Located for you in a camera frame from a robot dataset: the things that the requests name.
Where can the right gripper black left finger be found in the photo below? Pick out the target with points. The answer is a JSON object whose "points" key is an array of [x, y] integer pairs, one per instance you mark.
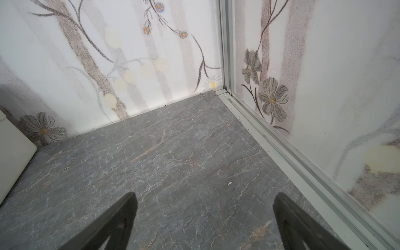
{"points": [[113, 227]]}

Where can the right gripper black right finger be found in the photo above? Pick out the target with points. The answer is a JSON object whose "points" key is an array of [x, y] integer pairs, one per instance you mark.
{"points": [[299, 231]]}

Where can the white box with blue lid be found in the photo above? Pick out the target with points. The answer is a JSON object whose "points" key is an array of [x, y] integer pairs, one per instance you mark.
{"points": [[16, 152]]}

